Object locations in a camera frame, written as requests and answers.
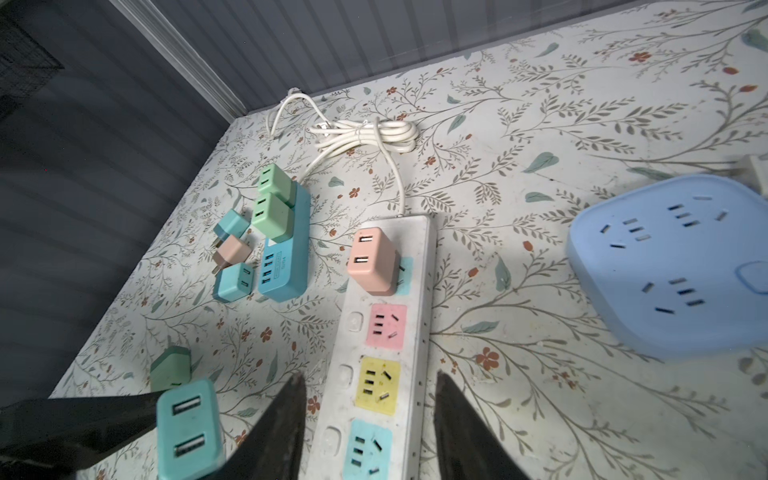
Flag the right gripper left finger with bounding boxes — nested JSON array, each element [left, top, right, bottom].
[[207, 373, 307, 480]]

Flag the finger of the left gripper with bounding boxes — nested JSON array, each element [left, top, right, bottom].
[[1, 392, 161, 471]]

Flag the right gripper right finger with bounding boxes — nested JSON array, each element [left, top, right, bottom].
[[434, 371, 528, 480]]

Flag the teal charger cube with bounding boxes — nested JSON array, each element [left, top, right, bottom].
[[212, 263, 254, 303], [212, 209, 250, 248], [156, 379, 226, 479]]

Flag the long white power strip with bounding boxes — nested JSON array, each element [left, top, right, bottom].
[[305, 215, 437, 479]]

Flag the green charger cube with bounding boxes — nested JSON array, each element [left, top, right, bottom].
[[150, 346, 191, 392], [251, 193, 294, 243], [257, 164, 296, 208]]

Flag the teal blue power strip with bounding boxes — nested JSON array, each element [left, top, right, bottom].
[[257, 181, 311, 302]]

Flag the pink charger cube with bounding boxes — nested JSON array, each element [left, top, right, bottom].
[[212, 235, 253, 275], [347, 227, 401, 296]]

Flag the floral table mat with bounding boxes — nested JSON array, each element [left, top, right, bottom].
[[53, 1, 767, 479]]

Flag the round light blue socket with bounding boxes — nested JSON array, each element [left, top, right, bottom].
[[566, 175, 767, 359]]

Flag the coiled white power cable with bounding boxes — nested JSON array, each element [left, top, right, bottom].
[[263, 87, 421, 217]]

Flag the black wire mesh basket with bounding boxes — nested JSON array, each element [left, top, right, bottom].
[[1, 15, 64, 120]]

